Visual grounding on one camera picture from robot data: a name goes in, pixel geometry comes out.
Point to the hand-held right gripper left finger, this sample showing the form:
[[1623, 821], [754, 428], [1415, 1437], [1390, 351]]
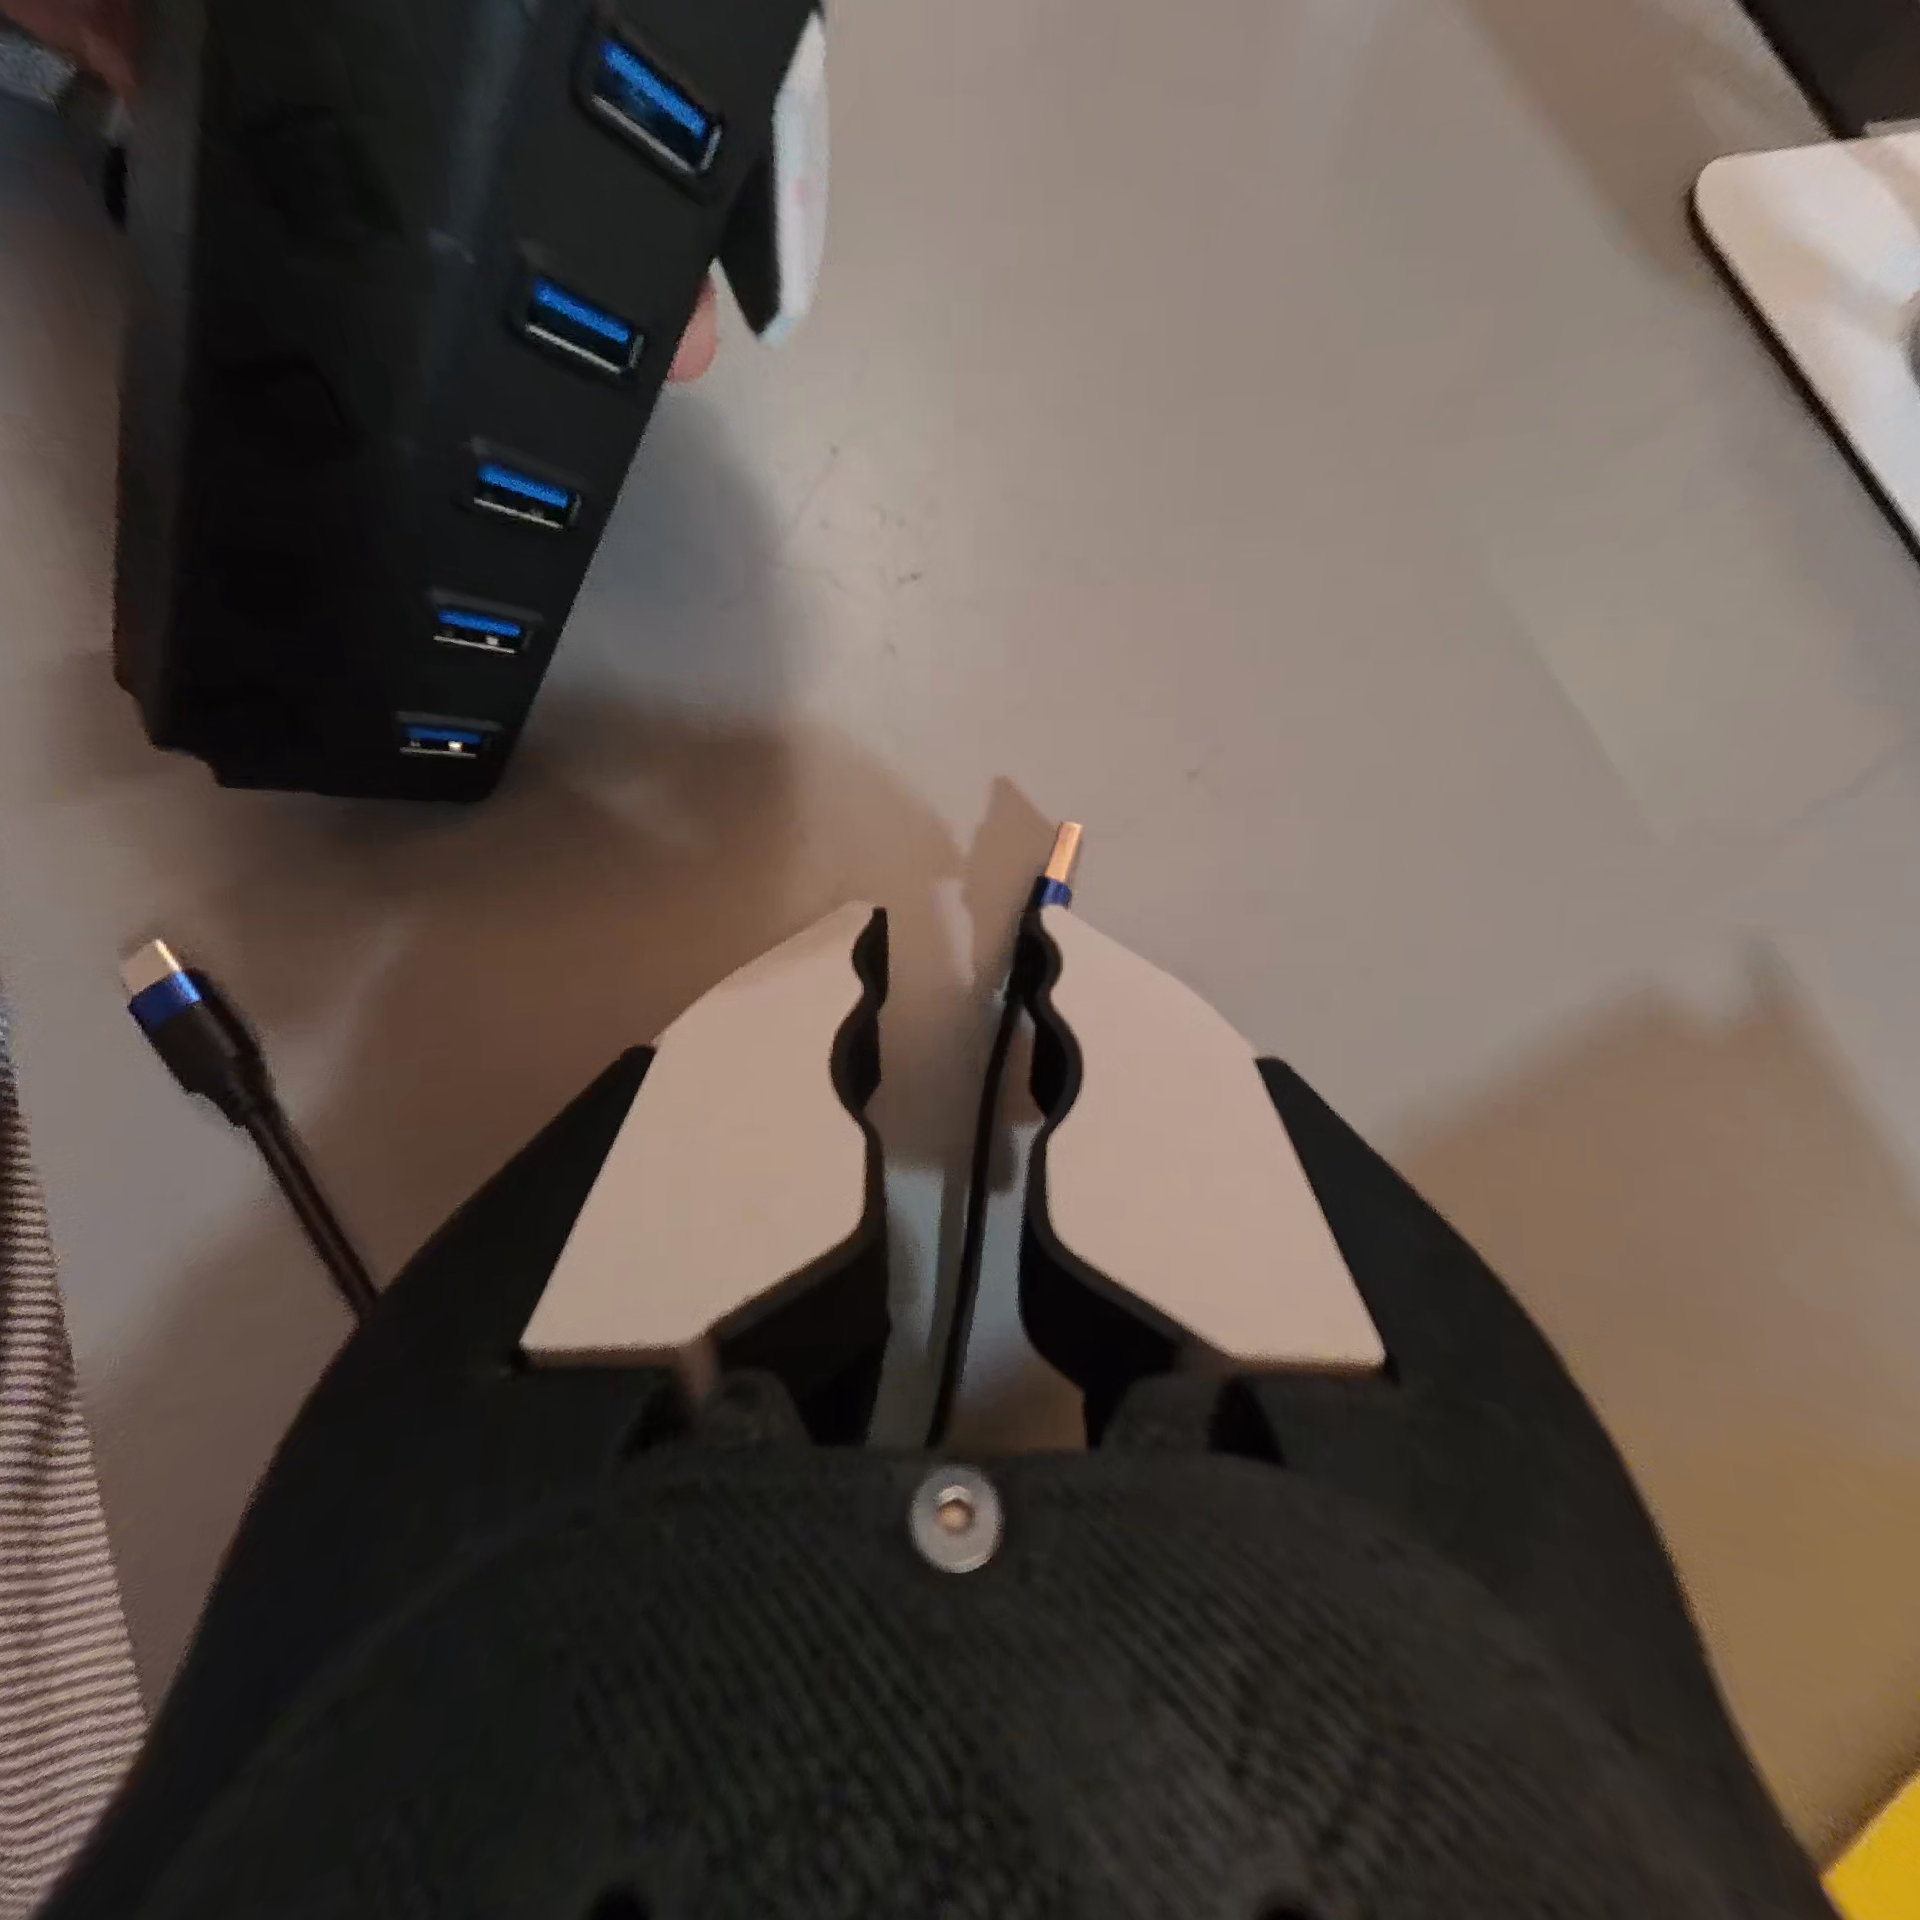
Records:
[[704, 1170]]

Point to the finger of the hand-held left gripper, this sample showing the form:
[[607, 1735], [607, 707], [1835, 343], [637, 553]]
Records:
[[805, 148]]

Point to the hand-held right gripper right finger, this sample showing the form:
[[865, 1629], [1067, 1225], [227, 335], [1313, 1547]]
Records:
[[1184, 1185]]

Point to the black usb hub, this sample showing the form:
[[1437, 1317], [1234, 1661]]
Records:
[[299, 375]]

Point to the person's grey sweatshirt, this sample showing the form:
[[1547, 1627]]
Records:
[[43, 1425]]

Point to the yellow plastic bin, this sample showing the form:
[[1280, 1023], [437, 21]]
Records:
[[1881, 1868]]

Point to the white flat board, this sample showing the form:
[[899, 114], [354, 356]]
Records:
[[1829, 284]]

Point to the dark flat object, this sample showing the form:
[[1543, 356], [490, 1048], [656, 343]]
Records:
[[1853, 53]]

